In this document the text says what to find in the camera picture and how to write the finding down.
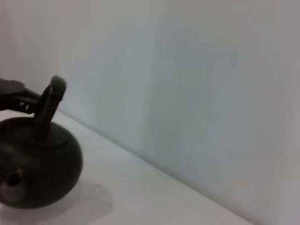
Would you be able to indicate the black round teapot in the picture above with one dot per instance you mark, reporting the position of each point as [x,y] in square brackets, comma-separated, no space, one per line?
[47,164]

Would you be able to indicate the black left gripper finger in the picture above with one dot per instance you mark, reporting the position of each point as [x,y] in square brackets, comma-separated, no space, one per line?
[11,102]
[14,87]

